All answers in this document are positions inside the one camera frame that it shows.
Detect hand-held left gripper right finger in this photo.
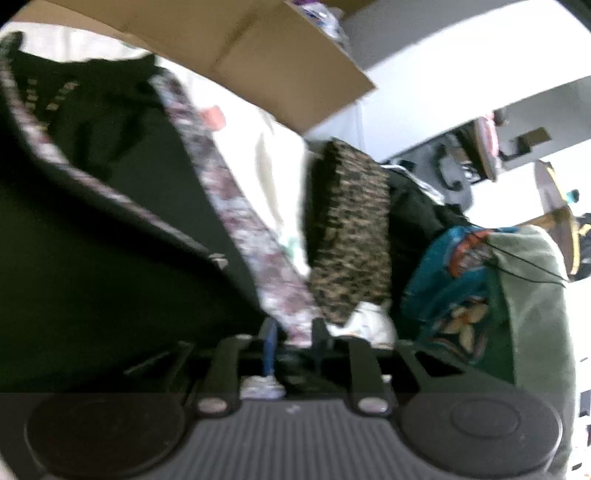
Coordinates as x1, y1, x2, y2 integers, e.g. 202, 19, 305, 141
313, 318, 513, 417

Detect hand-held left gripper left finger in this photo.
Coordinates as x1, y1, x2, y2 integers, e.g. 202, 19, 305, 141
122, 319, 278, 417

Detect black shorts with patterned trim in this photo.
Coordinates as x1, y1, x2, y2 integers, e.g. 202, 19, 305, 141
0, 32, 326, 400

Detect leopard print garment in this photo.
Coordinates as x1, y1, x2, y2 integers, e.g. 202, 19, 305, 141
305, 138, 393, 324

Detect teal printed garment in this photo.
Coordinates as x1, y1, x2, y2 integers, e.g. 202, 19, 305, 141
401, 226, 506, 365

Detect black garment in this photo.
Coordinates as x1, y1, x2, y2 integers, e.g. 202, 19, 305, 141
387, 171, 478, 301

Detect cream bear printed blanket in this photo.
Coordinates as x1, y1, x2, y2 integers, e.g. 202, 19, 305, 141
0, 23, 398, 352

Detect green garment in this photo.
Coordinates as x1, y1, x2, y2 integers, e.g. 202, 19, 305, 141
480, 225, 578, 476

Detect black chair with wooden rim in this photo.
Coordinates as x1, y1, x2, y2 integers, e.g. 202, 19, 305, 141
431, 108, 555, 206

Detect round table with gold rim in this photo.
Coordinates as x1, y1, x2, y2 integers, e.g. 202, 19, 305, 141
533, 159, 583, 280

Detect flat cardboard sheet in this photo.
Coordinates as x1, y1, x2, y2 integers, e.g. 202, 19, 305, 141
14, 0, 377, 134

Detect purple white detergent pouch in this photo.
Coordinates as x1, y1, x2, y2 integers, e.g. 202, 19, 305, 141
286, 0, 347, 47

